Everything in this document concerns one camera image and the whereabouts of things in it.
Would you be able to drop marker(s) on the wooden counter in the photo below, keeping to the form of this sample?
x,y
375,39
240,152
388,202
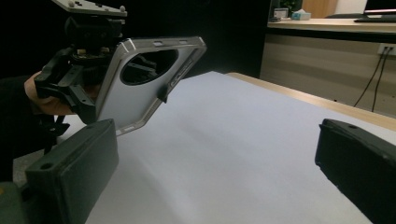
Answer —
x,y
327,25

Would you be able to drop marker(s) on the dark monitor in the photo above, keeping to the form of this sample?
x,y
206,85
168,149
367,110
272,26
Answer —
x,y
378,15

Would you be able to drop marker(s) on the tissue box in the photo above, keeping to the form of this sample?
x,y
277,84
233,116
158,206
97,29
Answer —
x,y
300,15

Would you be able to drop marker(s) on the white table mat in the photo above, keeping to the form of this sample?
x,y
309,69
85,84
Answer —
x,y
218,155

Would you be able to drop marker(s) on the grey phone case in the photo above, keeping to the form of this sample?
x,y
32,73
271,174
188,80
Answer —
x,y
124,102

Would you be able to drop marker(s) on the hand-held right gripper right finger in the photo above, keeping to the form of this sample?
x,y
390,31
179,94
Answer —
x,y
361,168

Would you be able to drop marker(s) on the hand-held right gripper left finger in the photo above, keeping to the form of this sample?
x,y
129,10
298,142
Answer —
x,y
74,168

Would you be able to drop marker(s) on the green plant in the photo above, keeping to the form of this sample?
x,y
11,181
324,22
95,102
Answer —
x,y
291,3

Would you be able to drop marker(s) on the black curtain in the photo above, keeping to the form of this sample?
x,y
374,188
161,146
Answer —
x,y
224,31

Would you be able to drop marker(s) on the white wall socket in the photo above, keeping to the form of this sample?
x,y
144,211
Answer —
x,y
387,48

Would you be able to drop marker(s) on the small white box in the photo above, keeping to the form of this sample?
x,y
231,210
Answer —
x,y
280,13

